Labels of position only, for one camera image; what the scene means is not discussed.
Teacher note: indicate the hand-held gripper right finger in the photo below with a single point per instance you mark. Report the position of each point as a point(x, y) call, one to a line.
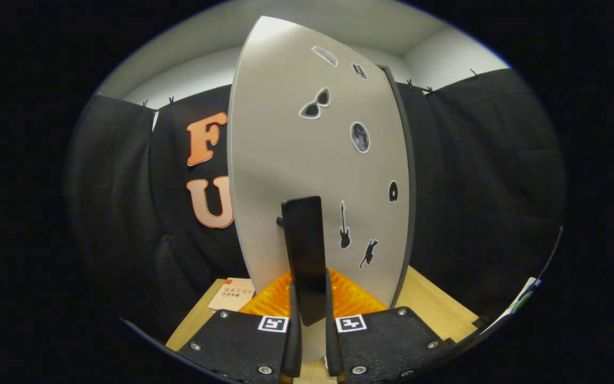
point(381, 341)

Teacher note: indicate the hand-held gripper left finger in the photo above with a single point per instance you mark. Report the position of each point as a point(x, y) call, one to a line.
point(243, 341)

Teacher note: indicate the beige cover book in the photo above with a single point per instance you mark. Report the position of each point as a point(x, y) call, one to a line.
point(229, 296)

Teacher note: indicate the white board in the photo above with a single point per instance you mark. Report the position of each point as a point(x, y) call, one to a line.
point(504, 317)

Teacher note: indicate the black backdrop cloth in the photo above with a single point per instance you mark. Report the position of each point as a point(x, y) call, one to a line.
point(477, 176)

